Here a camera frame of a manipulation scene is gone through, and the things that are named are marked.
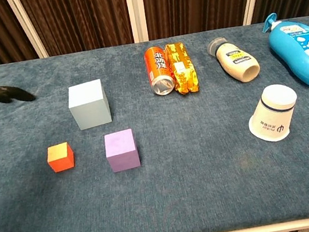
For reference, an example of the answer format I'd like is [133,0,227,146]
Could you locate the gold foil snack pack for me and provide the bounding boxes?
[163,40,201,97]

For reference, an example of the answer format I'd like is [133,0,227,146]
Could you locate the purple cube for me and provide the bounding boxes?
[102,127,142,174]

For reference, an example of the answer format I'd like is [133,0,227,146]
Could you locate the cream mayonnaise squeeze bottle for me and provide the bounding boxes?
[206,31,263,88]

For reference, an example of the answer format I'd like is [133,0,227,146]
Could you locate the large light blue block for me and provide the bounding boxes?
[64,77,114,133]

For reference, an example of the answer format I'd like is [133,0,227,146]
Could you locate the blue pump detergent bottle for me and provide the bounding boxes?
[261,7,309,94]

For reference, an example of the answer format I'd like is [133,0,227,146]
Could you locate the orange soda can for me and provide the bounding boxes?
[143,44,177,97]

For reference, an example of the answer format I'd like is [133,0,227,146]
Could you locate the white paper cup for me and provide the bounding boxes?
[243,81,304,146]

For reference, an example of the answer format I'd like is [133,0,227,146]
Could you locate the small orange cube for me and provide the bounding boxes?
[44,141,77,174]

